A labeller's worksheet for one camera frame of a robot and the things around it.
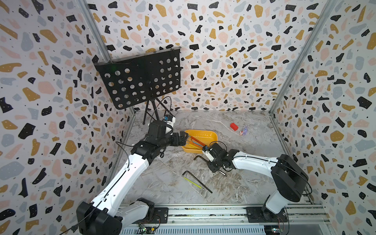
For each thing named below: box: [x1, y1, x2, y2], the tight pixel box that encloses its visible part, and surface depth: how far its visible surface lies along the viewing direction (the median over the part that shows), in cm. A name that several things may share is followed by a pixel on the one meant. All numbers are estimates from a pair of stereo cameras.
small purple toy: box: [239, 127, 249, 137], surface depth 108 cm
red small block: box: [230, 122, 239, 132], surface depth 112 cm
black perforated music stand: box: [93, 46, 183, 124], surface depth 76 cm
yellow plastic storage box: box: [181, 129, 219, 154], surface depth 105 cm
